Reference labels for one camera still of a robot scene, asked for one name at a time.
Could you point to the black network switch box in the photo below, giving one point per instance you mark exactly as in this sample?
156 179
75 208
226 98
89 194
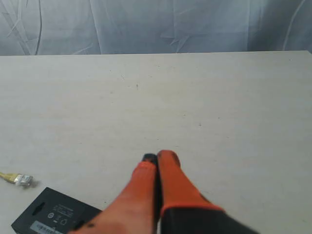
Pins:
53 212

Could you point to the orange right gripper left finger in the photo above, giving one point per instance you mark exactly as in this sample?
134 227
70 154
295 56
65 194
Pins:
134 210

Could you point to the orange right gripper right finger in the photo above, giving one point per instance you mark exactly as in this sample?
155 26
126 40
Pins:
185 210

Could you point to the grey backdrop cloth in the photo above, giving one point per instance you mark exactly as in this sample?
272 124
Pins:
71 27

